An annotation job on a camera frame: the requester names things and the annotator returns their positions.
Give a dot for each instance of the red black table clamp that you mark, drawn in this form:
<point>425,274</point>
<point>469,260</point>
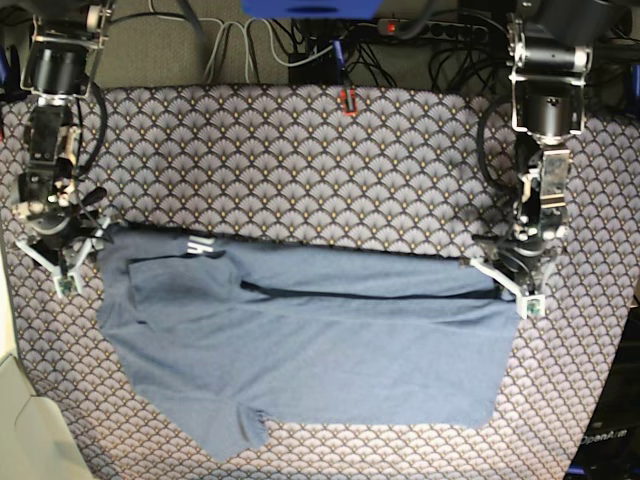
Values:
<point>348,100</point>

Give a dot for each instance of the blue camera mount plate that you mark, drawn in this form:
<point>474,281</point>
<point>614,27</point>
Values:
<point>311,9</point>

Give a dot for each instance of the black power adapter box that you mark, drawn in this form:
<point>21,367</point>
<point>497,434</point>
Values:
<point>321,71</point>

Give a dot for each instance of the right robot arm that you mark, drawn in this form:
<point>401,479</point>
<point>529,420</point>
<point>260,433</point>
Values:
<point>65,34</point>

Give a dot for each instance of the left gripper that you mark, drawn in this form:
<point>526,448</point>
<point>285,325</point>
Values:
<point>531,260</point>

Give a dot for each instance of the fan patterned tablecloth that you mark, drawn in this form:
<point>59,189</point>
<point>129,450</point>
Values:
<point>287,164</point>

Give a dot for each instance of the grey white plastic bin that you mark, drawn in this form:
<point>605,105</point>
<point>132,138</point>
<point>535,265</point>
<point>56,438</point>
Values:
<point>36,442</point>

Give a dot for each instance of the white power strip red switch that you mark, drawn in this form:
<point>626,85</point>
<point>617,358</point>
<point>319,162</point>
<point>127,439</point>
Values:
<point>439,31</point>

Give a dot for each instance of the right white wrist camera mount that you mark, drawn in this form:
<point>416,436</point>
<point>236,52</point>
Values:
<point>63,249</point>

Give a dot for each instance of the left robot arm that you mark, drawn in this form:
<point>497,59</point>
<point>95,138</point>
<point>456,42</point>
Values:
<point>550,44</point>

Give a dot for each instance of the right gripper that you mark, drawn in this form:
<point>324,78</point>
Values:
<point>52,215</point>

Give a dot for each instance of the blue T-shirt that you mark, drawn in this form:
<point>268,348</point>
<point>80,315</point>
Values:
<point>223,335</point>

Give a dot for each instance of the black OpenArm base box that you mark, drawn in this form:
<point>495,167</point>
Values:
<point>610,447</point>

